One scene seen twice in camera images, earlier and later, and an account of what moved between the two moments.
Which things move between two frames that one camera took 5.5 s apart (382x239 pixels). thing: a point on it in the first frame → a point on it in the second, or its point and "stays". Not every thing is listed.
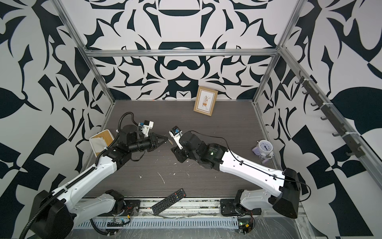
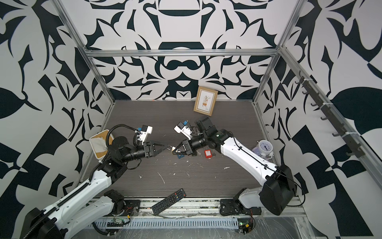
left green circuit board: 118,223 stays
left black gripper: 153,143 → 148,149
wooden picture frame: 205,100 stays
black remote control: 168,201 stays
